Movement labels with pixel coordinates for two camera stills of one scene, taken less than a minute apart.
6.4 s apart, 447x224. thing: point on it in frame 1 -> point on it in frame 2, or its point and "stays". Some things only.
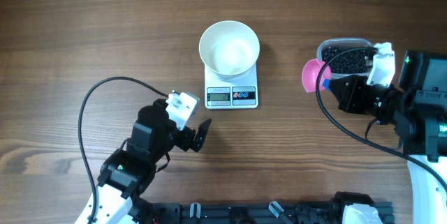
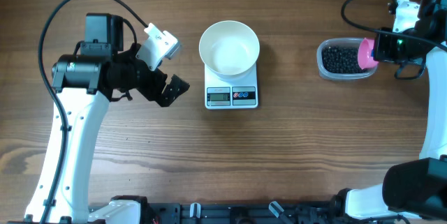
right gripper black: (360, 97) -> (378, 47)
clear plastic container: (346, 56) stays
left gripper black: (191, 137) -> (160, 86)
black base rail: (286, 212) stays
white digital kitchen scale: (221, 94) stays
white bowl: (230, 49) stays
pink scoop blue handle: (309, 73) -> (365, 58)
